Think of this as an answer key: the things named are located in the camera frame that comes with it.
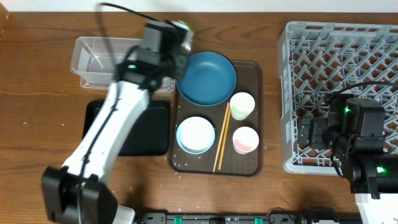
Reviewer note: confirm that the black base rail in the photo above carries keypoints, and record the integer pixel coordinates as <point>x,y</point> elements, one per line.
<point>274,217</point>

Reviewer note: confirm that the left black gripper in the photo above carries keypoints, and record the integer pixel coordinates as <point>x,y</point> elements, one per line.
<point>178,63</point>

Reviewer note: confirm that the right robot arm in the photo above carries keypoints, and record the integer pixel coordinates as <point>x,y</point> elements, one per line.
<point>353,132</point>

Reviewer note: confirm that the clear plastic waste bin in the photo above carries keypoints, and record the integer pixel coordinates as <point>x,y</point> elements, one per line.
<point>92,62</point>

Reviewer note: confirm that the white cup green inside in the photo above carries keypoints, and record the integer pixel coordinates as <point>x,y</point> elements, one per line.
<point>241,105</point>

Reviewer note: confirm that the blue plate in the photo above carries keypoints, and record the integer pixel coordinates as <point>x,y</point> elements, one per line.
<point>209,80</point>

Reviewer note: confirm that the grey dishwasher rack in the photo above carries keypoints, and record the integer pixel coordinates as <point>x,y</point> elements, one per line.
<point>315,58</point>

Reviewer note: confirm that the wooden chopstick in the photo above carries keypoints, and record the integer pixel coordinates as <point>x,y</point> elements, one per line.
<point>221,136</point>
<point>224,137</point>

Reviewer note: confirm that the brown serving tray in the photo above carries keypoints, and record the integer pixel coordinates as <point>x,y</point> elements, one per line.
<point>249,80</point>

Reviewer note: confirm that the yellow green snack wrapper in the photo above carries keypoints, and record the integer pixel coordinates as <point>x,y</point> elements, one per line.
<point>186,26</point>

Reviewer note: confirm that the black plastic tray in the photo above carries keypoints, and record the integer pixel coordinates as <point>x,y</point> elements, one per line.
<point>150,133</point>

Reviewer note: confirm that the white cup pink inside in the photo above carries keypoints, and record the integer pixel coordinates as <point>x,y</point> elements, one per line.
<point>245,140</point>

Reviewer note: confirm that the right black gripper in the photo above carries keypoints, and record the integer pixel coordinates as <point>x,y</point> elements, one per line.
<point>315,137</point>

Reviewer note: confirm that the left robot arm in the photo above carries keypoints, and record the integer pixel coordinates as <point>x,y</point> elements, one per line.
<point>78,191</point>

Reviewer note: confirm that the light blue rice bowl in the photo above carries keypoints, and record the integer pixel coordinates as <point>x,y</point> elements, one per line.
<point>195,135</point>

